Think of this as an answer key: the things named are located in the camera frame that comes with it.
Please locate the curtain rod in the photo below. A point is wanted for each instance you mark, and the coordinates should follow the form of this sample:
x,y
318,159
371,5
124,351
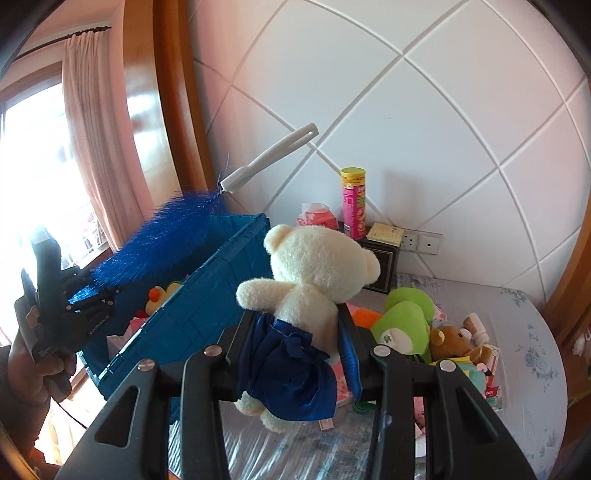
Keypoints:
x,y
64,39

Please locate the pink floral tissue pack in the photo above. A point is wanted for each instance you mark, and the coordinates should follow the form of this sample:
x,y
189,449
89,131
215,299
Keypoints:
x,y
340,385

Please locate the green plush toy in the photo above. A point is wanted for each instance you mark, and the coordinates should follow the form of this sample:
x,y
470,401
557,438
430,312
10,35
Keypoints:
x,y
401,323

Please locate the white teddy bear blue dress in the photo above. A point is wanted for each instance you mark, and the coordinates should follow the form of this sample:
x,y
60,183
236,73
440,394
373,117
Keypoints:
x,y
314,258

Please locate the blue plastic crate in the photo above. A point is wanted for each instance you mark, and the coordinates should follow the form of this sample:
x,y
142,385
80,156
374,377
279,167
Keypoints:
x,y
207,295

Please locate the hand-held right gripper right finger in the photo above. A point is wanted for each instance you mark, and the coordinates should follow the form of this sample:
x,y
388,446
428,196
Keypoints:
x,y
352,360

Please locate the black gift box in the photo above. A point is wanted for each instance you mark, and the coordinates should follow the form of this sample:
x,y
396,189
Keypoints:
x,y
383,267

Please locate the pink pig plush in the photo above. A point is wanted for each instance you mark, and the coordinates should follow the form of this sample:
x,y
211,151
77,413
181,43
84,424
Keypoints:
x,y
367,318

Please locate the blue feather duster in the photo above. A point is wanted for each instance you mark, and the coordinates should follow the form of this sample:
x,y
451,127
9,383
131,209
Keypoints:
x,y
152,244

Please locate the window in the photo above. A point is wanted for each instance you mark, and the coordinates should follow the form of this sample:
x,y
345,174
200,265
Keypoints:
x,y
41,184

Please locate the teal plush with pink ear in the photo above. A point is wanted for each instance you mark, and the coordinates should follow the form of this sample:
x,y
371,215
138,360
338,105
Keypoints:
x,y
471,376

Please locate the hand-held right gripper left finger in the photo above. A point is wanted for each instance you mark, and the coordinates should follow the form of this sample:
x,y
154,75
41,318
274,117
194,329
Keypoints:
x,y
221,369

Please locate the person's left forearm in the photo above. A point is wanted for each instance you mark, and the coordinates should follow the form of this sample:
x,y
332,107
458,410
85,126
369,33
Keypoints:
x,y
18,429

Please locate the yellow notepad box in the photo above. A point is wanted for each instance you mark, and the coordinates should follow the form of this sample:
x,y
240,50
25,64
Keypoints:
x,y
384,233

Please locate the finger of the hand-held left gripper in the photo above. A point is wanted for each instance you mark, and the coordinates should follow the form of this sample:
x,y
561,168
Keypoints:
x,y
94,304
76,279

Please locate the yellow duck plush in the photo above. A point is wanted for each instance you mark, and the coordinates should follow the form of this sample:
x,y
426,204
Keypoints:
x,y
159,297

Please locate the pale blue floral tablecloth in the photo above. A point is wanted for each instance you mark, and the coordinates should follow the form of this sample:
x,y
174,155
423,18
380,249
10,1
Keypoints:
x,y
521,350

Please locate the white wall socket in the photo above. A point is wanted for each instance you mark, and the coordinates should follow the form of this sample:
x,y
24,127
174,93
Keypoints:
x,y
428,242
409,240

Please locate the pink packet with clear wrap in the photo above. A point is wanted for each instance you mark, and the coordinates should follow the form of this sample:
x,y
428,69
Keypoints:
x,y
494,378

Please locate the pink curtain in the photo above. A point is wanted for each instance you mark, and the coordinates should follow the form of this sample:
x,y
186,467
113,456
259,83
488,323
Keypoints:
x,y
106,138

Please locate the brown bear plush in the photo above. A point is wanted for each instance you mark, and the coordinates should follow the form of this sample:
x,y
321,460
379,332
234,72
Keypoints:
x,y
450,344

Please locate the pink snack can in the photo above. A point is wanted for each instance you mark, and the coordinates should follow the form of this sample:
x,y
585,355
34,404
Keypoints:
x,y
354,203

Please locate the person's left hand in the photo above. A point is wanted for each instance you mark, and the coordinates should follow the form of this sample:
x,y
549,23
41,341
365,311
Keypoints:
x,y
27,378

